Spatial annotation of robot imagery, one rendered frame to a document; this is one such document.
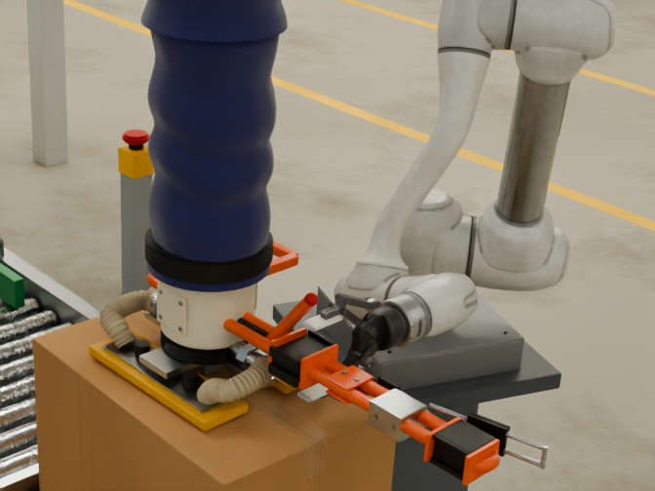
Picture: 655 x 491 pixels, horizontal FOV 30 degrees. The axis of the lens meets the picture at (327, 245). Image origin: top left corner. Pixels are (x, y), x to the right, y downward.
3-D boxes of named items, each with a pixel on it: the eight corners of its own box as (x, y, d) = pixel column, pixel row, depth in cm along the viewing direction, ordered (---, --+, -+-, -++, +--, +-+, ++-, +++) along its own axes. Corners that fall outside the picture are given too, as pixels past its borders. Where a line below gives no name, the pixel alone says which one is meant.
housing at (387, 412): (365, 425, 194) (367, 400, 192) (394, 410, 198) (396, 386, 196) (398, 444, 189) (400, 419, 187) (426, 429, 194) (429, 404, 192)
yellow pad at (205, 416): (88, 355, 228) (87, 330, 226) (131, 338, 235) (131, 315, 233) (205, 433, 207) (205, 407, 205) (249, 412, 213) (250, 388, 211)
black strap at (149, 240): (119, 251, 217) (119, 231, 216) (218, 220, 233) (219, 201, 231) (200, 297, 203) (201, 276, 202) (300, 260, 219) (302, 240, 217)
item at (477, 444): (422, 461, 185) (425, 433, 183) (453, 443, 190) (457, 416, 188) (465, 486, 180) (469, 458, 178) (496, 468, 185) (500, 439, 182)
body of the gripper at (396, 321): (408, 311, 215) (372, 326, 208) (404, 353, 218) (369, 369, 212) (377, 295, 219) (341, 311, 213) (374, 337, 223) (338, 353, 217)
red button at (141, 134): (116, 146, 316) (116, 132, 314) (138, 141, 320) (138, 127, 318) (133, 154, 311) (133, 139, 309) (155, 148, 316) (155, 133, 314)
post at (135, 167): (121, 469, 357) (117, 146, 316) (140, 460, 361) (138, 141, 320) (134, 479, 353) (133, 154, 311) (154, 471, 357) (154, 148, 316)
